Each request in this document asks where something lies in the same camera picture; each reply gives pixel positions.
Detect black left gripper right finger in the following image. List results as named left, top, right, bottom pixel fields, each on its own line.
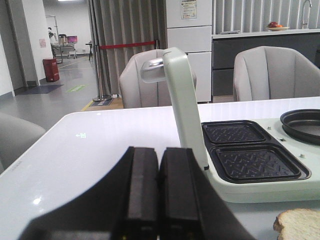
left=158, top=147, right=254, bottom=240

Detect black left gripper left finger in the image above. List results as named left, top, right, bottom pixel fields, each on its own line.
left=19, top=147, right=158, bottom=240

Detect bread slice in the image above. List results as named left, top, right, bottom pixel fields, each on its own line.
left=273, top=208, right=320, bottom=240

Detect mint green sandwich maker lid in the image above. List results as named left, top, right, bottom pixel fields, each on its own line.
left=140, top=47, right=209, bottom=170

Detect mint green breakfast maker base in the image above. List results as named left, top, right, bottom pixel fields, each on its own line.
left=201, top=117, right=320, bottom=203

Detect red barrier belt stanchion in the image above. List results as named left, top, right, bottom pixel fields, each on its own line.
left=92, top=39, right=160, bottom=102

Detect left beige armchair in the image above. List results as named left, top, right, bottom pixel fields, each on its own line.
left=119, top=49, right=197, bottom=109

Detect beige armchair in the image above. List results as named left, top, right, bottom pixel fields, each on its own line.
left=119, top=49, right=197, bottom=109
left=233, top=46, right=320, bottom=102

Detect grey chair at left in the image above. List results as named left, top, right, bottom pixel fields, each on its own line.
left=0, top=113, right=46, bottom=173

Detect round black frying pan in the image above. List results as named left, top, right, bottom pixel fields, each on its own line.
left=280, top=109, right=320, bottom=145

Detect red trash bin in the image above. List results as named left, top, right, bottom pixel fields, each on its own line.
left=42, top=58, right=60, bottom=82

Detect right beige armchair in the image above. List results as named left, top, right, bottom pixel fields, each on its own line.
left=233, top=46, right=320, bottom=102

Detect grey kitchen counter cabinet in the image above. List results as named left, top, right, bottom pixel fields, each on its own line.
left=211, top=27, right=320, bottom=97

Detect white refrigerator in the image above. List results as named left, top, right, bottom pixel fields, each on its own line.
left=165, top=0, right=213, bottom=102

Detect fruit plate on counter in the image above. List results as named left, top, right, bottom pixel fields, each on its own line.
left=266, top=21, right=290, bottom=32

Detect chrome kitchen faucet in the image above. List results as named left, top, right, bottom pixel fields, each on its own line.
left=301, top=0, right=313, bottom=29

